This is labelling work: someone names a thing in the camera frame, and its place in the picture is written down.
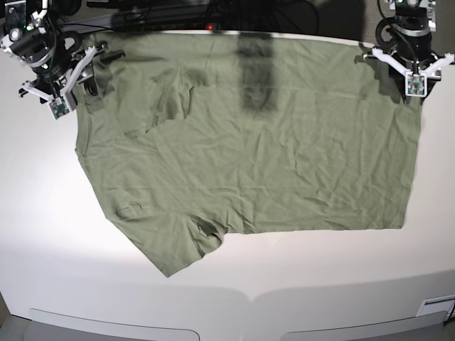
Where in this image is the black power strip red light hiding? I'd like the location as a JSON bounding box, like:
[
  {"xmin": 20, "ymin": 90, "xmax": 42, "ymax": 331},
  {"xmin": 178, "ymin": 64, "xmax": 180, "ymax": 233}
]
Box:
[{"xmin": 144, "ymin": 22, "xmax": 217, "ymax": 31}]

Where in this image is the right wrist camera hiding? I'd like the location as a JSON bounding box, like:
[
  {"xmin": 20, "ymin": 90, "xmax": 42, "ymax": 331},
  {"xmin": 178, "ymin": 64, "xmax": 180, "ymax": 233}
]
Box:
[{"xmin": 47, "ymin": 97, "xmax": 72, "ymax": 120}]

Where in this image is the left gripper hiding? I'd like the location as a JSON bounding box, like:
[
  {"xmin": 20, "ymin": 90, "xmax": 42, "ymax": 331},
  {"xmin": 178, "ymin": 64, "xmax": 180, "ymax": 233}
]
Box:
[{"xmin": 363, "ymin": 47, "xmax": 454, "ymax": 96}]

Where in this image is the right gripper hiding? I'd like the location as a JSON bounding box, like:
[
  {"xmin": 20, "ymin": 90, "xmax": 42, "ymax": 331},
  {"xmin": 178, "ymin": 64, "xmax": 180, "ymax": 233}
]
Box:
[{"xmin": 18, "ymin": 41, "xmax": 125, "ymax": 103}]

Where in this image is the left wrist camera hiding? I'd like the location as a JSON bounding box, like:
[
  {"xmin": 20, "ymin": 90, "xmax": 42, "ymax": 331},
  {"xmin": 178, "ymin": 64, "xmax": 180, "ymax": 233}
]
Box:
[{"xmin": 405, "ymin": 71, "xmax": 427, "ymax": 98}]

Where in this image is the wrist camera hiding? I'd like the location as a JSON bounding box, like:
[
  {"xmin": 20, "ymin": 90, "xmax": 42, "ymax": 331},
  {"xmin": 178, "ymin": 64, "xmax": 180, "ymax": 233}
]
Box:
[
  {"xmin": 405, "ymin": 71, "xmax": 427, "ymax": 98},
  {"xmin": 47, "ymin": 97, "xmax": 72, "ymax": 120}
]

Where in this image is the green T-shirt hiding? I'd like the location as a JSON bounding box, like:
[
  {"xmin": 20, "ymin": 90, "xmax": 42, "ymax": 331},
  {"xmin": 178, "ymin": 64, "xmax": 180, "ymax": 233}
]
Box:
[{"xmin": 75, "ymin": 33, "xmax": 422, "ymax": 276}]

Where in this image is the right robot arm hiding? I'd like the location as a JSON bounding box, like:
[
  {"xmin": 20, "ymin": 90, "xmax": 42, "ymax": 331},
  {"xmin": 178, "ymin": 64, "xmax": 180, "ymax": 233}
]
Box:
[{"xmin": 1, "ymin": 1, "xmax": 124, "ymax": 118}]

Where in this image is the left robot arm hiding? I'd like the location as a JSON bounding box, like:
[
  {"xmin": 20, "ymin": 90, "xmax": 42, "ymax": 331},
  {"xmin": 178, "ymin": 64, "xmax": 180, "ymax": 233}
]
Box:
[{"xmin": 363, "ymin": 1, "xmax": 454, "ymax": 102}]

